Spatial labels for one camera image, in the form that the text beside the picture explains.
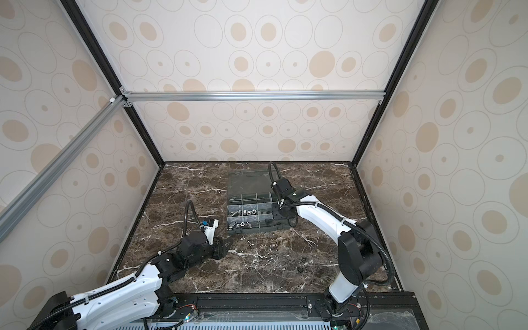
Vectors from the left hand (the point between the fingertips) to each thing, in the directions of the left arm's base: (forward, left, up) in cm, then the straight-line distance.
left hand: (234, 241), depth 80 cm
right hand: (+14, -21, -1) cm, 25 cm away
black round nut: (-8, -26, -9) cm, 29 cm away
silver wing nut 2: (+11, -1, -7) cm, 14 cm away
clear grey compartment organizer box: (+23, -4, -8) cm, 24 cm away
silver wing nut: (+10, +4, -8) cm, 13 cm away
